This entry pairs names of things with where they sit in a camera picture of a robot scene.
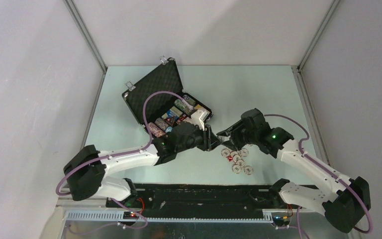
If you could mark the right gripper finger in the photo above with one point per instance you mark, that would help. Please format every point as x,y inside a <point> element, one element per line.
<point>235,144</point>
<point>234,129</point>

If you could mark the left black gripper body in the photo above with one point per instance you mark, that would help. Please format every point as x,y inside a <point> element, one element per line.
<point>197,139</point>

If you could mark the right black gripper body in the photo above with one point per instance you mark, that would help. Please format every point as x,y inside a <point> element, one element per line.
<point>248,137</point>

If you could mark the white red chip stack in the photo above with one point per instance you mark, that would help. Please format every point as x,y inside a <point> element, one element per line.
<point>238,163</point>

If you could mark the light blue chip stack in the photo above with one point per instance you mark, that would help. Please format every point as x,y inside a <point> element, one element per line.
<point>168,129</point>

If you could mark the blue patterned card deck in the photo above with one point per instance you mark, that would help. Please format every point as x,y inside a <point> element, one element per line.
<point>172,115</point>

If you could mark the purple grey chip stack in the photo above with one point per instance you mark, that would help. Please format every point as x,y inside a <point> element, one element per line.
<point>159,122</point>

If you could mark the black poker set case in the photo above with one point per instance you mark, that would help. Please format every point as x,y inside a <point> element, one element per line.
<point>154,94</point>

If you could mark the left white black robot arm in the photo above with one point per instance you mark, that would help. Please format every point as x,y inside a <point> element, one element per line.
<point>90,172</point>

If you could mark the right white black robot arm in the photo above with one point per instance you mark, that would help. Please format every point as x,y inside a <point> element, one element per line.
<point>344,202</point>

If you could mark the red white chip row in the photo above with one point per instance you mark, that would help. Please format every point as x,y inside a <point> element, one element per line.
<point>155,130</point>

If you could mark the yellow poker chip stack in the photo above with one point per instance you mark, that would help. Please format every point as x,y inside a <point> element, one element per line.
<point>199,107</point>

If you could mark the green poker chip stack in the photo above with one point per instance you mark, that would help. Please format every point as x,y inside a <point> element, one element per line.
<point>181,105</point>

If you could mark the blue white chip stack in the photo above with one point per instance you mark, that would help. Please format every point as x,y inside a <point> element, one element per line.
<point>189,100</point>

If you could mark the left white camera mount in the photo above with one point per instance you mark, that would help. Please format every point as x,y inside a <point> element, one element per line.
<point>198,118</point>

